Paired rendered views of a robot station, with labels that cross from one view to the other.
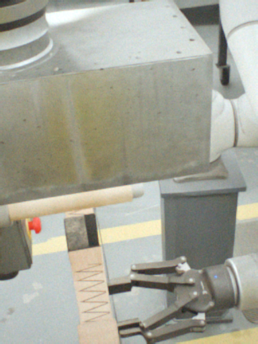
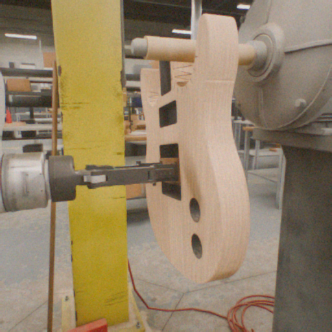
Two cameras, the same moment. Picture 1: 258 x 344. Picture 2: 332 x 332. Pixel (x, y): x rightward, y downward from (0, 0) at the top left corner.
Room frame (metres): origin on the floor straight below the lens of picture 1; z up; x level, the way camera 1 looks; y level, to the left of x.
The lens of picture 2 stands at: (1.02, -0.07, 1.17)
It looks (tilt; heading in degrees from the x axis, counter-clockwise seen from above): 12 degrees down; 167
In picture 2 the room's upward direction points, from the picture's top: straight up
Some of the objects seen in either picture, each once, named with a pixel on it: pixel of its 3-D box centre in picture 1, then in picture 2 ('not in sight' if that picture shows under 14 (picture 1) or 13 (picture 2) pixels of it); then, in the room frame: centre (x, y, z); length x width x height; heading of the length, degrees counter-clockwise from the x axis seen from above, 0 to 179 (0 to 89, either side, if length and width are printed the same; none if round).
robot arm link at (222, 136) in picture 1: (201, 122); not in sight; (1.38, -0.25, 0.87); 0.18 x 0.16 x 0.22; 90
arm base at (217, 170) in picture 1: (191, 158); not in sight; (1.38, -0.22, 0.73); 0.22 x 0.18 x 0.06; 89
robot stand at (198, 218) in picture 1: (195, 238); not in sight; (1.38, -0.24, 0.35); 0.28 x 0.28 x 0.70; 89
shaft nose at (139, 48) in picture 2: (137, 189); (138, 47); (0.59, -0.01, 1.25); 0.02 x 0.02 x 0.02; 7
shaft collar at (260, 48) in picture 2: (3, 211); (253, 55); (0.57, 0.19, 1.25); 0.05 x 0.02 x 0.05; 7
